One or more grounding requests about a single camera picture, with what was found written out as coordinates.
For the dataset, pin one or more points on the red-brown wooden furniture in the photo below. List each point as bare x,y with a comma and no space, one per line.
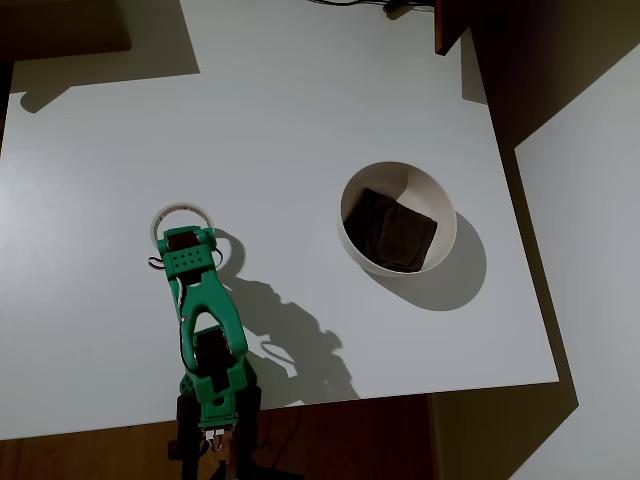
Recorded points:
450,25

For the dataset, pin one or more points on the white round bowl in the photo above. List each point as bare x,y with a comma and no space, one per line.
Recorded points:
440,200

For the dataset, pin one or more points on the dark folded cloth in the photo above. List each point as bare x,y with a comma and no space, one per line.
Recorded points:
390,230

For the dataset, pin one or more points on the white masking tape roll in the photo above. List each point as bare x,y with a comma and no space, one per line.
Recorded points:
172,207

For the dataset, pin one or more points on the dark furniture piece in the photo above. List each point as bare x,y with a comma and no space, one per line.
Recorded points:
60,25

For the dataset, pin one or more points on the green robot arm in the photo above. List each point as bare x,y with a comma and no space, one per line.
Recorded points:
205,295

